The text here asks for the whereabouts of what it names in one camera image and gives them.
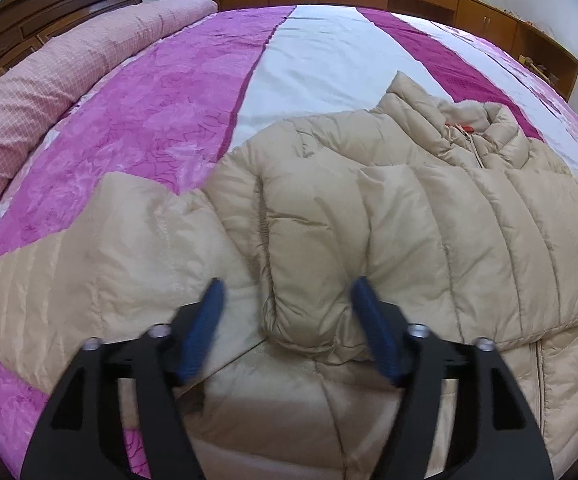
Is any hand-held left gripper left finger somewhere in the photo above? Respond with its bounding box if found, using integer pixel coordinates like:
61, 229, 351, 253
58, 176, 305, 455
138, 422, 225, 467
20, 277, 227, 480

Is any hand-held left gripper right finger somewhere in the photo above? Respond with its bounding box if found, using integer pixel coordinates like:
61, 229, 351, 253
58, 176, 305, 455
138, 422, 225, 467
350, 276, 555, 480

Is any beige puffer jacket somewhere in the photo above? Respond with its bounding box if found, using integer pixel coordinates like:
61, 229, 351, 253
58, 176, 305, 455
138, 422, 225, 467
0, 71, 578, 480

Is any pink and white striped bedspread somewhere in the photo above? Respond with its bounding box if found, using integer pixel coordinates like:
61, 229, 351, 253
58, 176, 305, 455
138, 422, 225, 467
0, 4, 578, 480

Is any pink checkered pillow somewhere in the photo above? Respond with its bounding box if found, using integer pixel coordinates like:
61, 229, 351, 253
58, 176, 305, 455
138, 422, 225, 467
0, 0, 219, 256

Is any dark wooden headboard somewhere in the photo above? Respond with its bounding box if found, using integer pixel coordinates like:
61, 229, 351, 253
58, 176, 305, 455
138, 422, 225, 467
0, 0, 144, 106

